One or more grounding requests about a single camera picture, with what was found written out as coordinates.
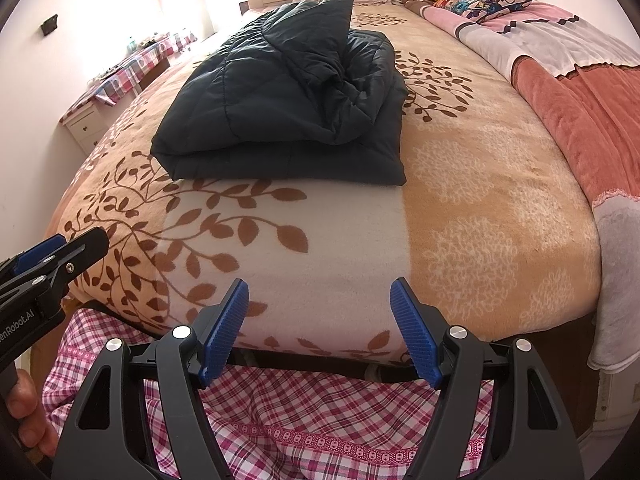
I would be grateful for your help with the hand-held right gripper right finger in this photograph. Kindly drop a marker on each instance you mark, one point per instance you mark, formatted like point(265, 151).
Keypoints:
point(412, 330)

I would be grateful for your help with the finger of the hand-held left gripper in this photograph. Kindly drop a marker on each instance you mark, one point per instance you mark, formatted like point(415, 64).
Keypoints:
point(75, 255)
point(42, 247)

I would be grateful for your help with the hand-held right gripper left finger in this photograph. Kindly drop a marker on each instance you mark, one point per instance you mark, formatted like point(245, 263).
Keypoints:
point(227, 330)

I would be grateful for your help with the dark teal puffer jacket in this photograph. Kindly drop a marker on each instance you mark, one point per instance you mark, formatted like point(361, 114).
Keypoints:
point(280, 100)

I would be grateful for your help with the person's left hand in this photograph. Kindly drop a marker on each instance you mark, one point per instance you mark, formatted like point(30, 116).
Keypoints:
point(30, 410)

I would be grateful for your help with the pink plaid cloth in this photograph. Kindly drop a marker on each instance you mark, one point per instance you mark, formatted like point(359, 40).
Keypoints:
point(310, 400)

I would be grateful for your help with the beige leaf-print blanket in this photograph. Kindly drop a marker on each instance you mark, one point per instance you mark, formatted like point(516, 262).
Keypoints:
point(450, 210)

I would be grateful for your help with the white drawer cabinet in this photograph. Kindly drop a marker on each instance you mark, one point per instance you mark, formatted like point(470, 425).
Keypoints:
point(87, 127)

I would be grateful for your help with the plaid tablecloth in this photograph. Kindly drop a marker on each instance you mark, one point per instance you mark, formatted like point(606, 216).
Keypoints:
point(125, 67)

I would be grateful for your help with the pink patchwork quilt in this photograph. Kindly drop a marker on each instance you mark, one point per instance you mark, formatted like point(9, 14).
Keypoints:
point(575, 105)

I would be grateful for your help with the colourful printed pillow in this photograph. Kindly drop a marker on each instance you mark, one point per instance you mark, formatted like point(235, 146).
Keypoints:
point(480, 2)

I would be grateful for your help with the black wall outlet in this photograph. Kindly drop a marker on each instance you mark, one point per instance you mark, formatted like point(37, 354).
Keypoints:
point(49, 24)

